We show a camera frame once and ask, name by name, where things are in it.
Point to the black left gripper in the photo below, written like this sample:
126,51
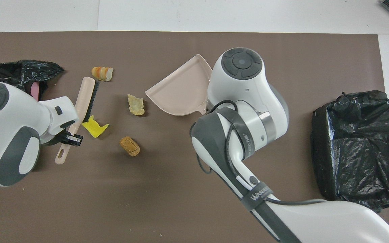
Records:
54,140

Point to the notched yellow sponge piece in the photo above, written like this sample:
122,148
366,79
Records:
95,128

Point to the beige hand brush black bristles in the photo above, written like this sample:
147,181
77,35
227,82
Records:
84,94

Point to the brown round bread piece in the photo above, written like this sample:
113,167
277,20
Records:
129,146

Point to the beige crumbly trash chunk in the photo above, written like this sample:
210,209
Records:
136,105

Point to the orange striped trash piece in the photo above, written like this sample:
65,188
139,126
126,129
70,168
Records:
102,74

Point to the beige plastic dustpan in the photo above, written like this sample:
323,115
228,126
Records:
181,91

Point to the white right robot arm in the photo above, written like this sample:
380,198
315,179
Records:
241,87

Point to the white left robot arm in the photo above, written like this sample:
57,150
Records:
12,111

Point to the pink plastic bin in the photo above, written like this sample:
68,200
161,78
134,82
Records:
35,91

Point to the black trash bag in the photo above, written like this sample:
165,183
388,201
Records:
12,69

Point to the black bag lined bin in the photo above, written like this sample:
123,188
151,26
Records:
360,152

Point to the brown table mat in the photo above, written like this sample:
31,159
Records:
130,44

